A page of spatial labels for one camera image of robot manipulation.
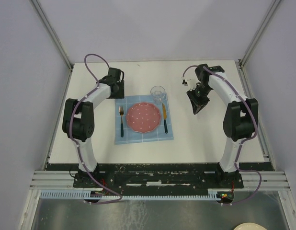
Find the aluminium frame post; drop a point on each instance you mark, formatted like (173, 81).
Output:
(51, 32)
(272, 9)

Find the left aluminium frame post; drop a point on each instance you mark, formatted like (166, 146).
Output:
(51, 32)

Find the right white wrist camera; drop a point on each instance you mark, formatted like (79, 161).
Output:
(191, 83)

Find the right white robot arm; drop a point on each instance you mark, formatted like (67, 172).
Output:
(240, 122)

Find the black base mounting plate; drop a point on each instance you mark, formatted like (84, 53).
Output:
(159, 179)

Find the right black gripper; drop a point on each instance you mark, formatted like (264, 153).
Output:
(198, 104)

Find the light blue cable duct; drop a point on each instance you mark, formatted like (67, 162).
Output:
(95, 195)

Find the clear plastic cup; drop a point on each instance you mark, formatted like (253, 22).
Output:
(158, 94)

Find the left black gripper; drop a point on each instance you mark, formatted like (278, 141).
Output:
(120, 95)

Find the blue checked cloth placemat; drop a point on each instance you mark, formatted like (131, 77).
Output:
(134, 137)

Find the right aluminium frame post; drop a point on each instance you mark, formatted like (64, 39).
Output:
(272, 9)

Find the green handled gold knife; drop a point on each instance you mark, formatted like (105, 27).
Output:
(164, 118)

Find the green handled gold fork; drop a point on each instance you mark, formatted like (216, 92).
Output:
(121, 112)

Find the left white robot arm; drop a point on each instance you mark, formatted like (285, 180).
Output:
(78, 118)

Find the cream plate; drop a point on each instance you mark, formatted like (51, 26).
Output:
(249, 226)

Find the pink dotted plate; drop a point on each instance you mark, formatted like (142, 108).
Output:
(143, 117)

